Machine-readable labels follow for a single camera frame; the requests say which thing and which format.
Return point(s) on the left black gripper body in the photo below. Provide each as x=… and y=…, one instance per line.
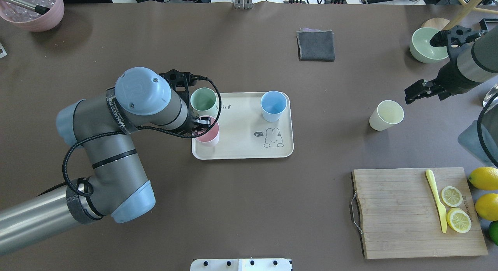
x=201, y=124

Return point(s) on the upper lemon slice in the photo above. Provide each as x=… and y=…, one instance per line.
x=451, y=196

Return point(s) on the wooden cutting board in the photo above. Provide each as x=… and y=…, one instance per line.
x=398, y=216

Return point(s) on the lower lemon slice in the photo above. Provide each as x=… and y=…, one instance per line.
x=458, y=220

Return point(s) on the lemon slice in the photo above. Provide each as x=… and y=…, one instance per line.
x=451, y=196
x=458, y=220

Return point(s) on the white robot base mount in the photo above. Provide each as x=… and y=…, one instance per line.
x=247, y=264

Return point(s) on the grey folded cloth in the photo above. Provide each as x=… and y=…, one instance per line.
x=316, y=46

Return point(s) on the green lime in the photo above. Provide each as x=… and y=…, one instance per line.
x=493, y=232

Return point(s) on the pink bowl with ice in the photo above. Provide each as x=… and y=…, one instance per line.
x=30, y=20

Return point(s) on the wooden cup rack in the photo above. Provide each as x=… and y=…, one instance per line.
x=467, y=7

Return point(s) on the green bowl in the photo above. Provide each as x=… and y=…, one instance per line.
x=421, y=49

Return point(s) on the blue cup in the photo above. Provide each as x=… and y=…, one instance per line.
x=273, y=104

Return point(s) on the green cup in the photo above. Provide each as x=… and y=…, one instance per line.
x=204, y=102

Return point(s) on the whole lemon near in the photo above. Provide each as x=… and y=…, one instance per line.
x=487, y=207

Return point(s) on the cream rabbit tray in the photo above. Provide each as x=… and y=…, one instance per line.
x=244, y=133

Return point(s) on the purple cloth under grey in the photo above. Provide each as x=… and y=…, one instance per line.
x=309, y=30

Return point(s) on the pale yellow cup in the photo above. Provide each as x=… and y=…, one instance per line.
x=387, y=114

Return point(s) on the whole lemon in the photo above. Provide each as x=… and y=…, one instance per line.
x=484, y=178
x=487, y=207

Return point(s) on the metal muddler in bowl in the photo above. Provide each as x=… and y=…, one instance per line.
x=30, y=6

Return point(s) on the yellow plastic knife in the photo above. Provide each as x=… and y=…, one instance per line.
x=441, y=209

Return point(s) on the whole lemon far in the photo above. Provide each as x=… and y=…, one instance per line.
x=484, y=178

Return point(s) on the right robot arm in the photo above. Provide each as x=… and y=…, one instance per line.
x=472, y=62

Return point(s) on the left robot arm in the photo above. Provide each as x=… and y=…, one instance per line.
x=102, y=172

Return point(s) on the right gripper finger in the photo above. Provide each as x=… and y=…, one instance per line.
x=419, y=89

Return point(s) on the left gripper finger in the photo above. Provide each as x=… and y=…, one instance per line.
x=202, y=123

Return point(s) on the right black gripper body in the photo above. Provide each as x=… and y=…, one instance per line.
x=447, y=77

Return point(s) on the black frame tray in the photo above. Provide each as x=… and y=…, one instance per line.
x=487, y=24

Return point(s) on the pink cup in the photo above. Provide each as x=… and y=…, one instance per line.
x=211, y=138

